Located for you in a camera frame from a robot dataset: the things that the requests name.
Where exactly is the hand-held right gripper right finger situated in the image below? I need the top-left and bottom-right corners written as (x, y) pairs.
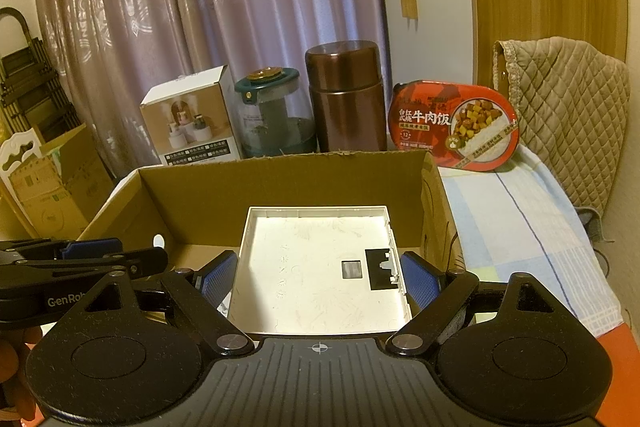
top-left (385, 251), bottom-right (576, 357)

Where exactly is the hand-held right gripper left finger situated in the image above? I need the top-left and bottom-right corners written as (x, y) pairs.
top-left (55, 251), bottom-right (256, 357)

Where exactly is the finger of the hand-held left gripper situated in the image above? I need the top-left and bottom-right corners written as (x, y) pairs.
top-left (0, 248), bottom-right (169, 282)
top-left (0, 238), bottom-right (123, 264)

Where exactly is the white square panel cover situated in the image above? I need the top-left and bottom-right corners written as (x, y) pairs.
top-left (226, 205), bottom-right (413, 337)

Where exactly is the brown cardboard box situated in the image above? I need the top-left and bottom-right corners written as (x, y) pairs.
top-left (75, 150), bottom-right (467, 308)

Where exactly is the person's left hand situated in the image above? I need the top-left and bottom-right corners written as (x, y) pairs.
top-left (0, 325), bottom-right (43, 425)

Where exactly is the brown cardboard carton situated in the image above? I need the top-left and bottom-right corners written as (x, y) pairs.
top-left (10, 124), bottom-right (116, 243)

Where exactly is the checked bedsheet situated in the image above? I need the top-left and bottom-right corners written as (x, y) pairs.
top-left (437, 142), bottom-right (626, 338)

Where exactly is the white ornate wooden board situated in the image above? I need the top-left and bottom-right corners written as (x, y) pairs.
top-left (0, 129), bottom-right (43, 238)

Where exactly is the red instant rice meal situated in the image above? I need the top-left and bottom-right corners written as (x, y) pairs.
top-left (387, 81), bottom-right (520, 172)

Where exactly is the white product box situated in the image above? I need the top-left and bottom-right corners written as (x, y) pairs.
top-left (139, 66), bottom-right (243, 166)

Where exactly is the glass jar with green lid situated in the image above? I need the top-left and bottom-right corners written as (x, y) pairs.
top-left (234, 66), bottom-right (317, 158)

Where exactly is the dark folding step ladder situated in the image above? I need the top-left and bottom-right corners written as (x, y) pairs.
top-left (0, 7), bottom-right (83, 142)

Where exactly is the grey cloth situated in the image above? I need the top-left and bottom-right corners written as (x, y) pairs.
top-left (575, 206), bottom-right (616, 278)

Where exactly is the brown thermos flask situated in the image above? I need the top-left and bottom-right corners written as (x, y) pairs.
top-left (305, 41), bottom-right (388, 152)

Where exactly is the beige quilted chair cover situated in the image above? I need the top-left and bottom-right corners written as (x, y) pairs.
top-left (492, 37), bottom-right (631, 212)

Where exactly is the red printed cardboard sheet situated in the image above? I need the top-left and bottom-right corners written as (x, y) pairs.
top-left (595, 324), bottom-right (640, 427)

